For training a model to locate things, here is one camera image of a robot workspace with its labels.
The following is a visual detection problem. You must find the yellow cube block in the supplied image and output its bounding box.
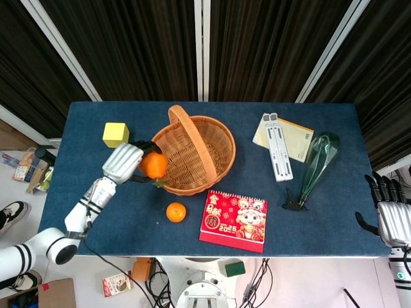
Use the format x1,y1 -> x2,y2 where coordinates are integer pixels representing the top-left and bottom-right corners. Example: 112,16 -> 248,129
102,122 -> 130,150

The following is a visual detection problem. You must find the black rod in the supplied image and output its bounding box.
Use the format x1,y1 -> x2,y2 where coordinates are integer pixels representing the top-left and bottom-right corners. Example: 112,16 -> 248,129
342,288 -> 362,308

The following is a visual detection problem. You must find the small printed food box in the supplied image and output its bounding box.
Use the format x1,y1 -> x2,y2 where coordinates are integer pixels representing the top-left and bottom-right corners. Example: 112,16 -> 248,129
102,271 -> 134,298

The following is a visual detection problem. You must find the brown cardboard box red tape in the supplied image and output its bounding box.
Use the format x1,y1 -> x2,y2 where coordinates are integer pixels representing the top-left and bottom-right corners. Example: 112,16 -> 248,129
37,278 -> 77,308

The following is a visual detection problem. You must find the black white sneaker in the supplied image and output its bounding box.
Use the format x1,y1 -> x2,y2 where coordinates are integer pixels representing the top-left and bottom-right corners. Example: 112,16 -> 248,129
0,200 -> 30,239
0,269 -> 43,292

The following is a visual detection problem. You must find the open carton with goods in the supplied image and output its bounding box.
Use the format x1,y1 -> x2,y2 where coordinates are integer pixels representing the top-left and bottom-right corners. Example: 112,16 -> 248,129
12,146 -> 55,194

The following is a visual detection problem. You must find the beige notebook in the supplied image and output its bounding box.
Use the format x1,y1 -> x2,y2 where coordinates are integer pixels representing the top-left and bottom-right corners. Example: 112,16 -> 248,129
252,117 -> 315,164

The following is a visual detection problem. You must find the red 2026 desk calendar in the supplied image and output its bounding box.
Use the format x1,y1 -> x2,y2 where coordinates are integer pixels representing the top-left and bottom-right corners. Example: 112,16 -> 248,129
198,189 -> 269,255

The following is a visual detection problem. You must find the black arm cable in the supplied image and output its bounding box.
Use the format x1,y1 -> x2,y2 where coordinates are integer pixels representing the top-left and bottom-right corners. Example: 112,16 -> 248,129
82,207 -> 147,285

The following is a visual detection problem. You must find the green spray bottle black trigger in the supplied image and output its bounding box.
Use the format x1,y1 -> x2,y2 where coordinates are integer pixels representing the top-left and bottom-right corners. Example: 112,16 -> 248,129
282,131 -> 341,212

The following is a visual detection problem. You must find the green block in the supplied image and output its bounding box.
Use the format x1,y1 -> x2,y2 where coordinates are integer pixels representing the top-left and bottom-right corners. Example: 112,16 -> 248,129
224,261 -> 247,278

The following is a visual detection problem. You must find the white folding laptop stand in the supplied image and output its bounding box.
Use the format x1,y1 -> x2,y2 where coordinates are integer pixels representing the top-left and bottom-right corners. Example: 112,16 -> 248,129
262,112 -> 294,183

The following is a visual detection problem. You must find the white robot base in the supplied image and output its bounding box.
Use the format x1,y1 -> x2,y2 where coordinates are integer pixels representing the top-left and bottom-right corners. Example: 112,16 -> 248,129
175,256 -> 239,308

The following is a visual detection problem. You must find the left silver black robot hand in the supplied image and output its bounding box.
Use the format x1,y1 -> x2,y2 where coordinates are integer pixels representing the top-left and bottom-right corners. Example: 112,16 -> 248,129
101,139 -> 163,185

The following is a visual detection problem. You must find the white partition rail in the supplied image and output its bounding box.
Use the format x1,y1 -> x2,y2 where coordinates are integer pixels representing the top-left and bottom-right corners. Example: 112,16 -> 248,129
0,104 -> 62,149

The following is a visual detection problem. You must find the black cable bundle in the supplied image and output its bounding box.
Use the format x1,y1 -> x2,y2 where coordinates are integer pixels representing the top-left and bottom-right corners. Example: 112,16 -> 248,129
241,257 -> 274,308
144,257 -> 177,308

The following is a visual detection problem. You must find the small round orange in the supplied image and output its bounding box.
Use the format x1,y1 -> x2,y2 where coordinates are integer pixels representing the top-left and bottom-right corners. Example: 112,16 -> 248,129
166,201 -> 187,224

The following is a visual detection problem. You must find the wicker basket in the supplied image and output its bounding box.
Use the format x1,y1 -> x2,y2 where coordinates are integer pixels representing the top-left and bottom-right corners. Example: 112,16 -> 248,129
150,104 -> 237,196

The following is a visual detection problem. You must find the large orange with leaf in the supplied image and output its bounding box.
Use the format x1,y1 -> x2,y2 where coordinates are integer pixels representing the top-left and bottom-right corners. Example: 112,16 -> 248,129
138,151 -> 169,188

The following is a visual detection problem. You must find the blue table cloth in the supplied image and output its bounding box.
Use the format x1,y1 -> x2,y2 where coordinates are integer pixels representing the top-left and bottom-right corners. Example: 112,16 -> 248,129
33,101 -> 390,260

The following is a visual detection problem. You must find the black cylinder bottle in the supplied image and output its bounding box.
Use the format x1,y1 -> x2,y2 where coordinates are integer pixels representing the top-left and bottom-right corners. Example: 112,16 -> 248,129
35,147 -> 57,165

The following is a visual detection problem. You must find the white partition post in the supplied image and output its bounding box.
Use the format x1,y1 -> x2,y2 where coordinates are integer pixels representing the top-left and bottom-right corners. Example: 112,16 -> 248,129
295,0 -> 371,104
193,0 -> 211,103
20,0 -> 103,103

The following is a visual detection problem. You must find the orange box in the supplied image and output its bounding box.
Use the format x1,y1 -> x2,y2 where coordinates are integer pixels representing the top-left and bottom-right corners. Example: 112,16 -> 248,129
132,257 -> 153,282

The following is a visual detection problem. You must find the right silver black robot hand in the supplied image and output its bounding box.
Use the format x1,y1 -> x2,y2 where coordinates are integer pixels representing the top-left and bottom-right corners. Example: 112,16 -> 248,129
354,171 -> 411,248

